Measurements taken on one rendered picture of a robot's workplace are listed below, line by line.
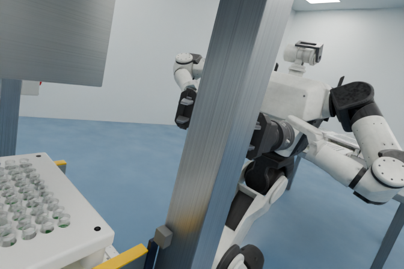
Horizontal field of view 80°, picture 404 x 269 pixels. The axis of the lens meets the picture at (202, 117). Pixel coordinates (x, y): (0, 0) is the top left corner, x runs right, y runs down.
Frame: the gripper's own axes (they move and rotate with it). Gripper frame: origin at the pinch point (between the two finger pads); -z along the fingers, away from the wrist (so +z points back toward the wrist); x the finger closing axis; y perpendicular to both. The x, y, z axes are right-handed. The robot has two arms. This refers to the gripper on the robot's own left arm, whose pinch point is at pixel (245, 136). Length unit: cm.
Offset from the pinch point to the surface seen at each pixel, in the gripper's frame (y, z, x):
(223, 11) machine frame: -12.2, -29.5, -20.0
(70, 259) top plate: -10.7, -40.9, 9.4
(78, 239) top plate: -9.4, -39.9, 8.2
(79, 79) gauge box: 9.4, -36.6, -6.7
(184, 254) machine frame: -15.6, -28.8, 9.6
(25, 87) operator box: 80, -35, 11
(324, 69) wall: 173, 461, -69
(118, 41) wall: 326, 100, -18
